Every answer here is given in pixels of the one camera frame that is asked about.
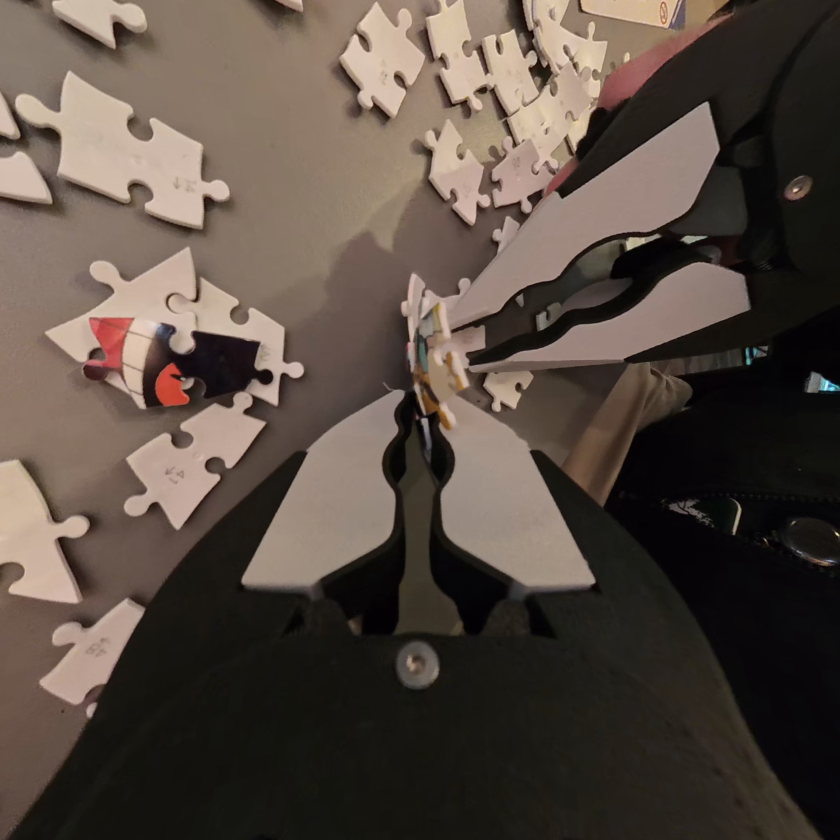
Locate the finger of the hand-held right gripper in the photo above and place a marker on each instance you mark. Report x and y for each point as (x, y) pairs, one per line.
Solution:
(656, 315)
(623, 190)

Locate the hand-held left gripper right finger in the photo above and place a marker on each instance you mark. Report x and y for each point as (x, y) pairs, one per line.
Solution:
(512, 518)

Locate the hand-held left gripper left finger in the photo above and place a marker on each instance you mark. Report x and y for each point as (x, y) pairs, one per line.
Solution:
(328, 512)

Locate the joined puzzle ball section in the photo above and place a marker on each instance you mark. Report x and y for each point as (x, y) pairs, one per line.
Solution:
(430, 367)

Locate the single white puzzle piece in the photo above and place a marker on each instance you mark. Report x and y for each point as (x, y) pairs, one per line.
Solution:
(469, 342)

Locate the white puzzle pieces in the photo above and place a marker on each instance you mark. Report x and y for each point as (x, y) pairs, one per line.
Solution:
(118, 151)

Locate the printed joined puzzle pieces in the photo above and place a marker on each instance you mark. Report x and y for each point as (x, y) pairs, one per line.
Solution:
(216, 361)

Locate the person's right hand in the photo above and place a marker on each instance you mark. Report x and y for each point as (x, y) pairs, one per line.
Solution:
(646, 62)

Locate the khaki pants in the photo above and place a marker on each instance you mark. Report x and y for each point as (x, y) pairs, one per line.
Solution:
(623, 426)

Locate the round metal button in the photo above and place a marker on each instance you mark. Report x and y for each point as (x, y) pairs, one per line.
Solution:
(814, 541)

